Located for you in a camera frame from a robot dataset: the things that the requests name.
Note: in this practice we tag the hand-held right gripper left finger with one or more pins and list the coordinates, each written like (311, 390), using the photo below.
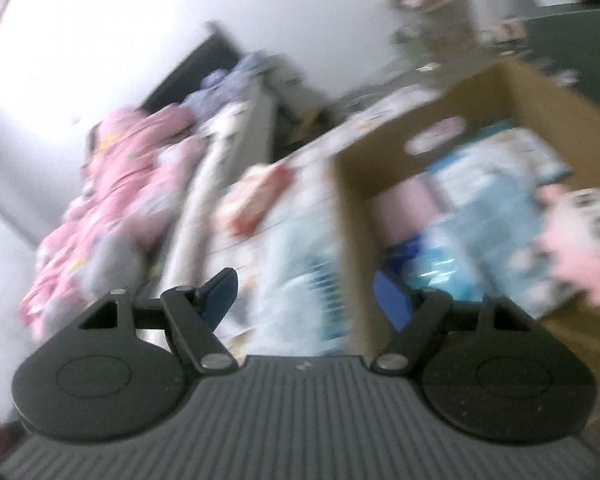
(220, 296)

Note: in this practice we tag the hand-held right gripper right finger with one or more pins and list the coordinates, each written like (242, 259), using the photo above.
(392, 301)

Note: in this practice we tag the blue and white packet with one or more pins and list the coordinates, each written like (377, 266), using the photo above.
(410, 256)

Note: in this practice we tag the pink ribbed cloth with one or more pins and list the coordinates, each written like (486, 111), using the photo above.
(405, 210)

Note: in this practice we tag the light blue checked towel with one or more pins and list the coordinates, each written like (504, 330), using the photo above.
(470, 230)

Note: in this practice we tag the large cardboard box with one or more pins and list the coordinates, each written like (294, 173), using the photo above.
(360, 180)

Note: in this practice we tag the white printed tissue pack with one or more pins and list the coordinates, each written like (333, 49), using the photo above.
(510, 155)

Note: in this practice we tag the pink plush toy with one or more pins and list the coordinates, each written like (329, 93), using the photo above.
(580, 255)

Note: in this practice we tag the white plastic bag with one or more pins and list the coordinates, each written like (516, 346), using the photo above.
(295, 270)

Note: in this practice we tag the white fuzzy blanket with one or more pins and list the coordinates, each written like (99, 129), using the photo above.
(200, 195)

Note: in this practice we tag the pink wet wipes pack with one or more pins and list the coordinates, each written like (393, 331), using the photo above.
(252, 195)

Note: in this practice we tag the grey plush pillow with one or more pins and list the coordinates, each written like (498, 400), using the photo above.
(110, 266)

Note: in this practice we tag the pink printed quilt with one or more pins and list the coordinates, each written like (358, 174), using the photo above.
(125, 175)

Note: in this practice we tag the checked floral mat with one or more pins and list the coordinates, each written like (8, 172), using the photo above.
(370, 115)

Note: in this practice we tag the purple cloth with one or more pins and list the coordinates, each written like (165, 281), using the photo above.
(230, 85)

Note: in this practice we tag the dark bed headboard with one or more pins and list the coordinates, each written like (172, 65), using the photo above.
(195, 70)

